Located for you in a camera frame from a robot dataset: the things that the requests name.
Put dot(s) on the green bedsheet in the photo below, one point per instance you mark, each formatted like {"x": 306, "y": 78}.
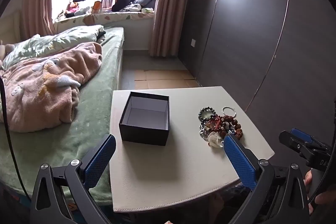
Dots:
{"x": 89, "y": 108}

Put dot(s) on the leaf print window seat cushion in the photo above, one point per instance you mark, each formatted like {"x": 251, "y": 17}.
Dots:
{"x": 105, "y": 18}

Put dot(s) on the heap of colourful toys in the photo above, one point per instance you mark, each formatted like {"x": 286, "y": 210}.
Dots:
{"x": 74, "y": 10}

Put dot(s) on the white wall socket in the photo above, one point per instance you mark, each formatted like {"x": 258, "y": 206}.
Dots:
{"x": 193, "y": 42}

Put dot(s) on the black gift box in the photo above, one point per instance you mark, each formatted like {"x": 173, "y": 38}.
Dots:
{"x": 143, "y": 132}

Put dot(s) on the flattened cardboard sheets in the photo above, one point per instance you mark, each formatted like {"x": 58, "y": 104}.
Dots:
{"x": 162, "y": 78}

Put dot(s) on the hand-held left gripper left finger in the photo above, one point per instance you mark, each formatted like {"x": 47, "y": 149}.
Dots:
{"x": 101, "y": 158}

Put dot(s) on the person's right hand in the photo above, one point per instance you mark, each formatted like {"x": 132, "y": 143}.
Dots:
{"x": 308, "y": 179}

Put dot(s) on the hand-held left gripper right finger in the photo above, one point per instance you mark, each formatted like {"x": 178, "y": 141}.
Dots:
{"x": 240, "y": 158}

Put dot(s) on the pink fleece blanket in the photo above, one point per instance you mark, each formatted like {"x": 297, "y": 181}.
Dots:
{"x": 44, "y": 87}

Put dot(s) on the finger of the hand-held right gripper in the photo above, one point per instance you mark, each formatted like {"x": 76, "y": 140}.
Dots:
{"x": 290, "y": 140}
{"x": 302, "y": 133}

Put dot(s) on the pile of beaded jewelry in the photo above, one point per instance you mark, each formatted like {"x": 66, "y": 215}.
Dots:
{"x": 223, "y": 124}

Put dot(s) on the dark grey wardrobe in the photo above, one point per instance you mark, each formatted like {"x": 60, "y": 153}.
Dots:
{"x": 262, "y": 43}

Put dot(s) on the beige plush toy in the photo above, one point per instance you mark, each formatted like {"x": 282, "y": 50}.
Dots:
{"x": 8, "y": 48}

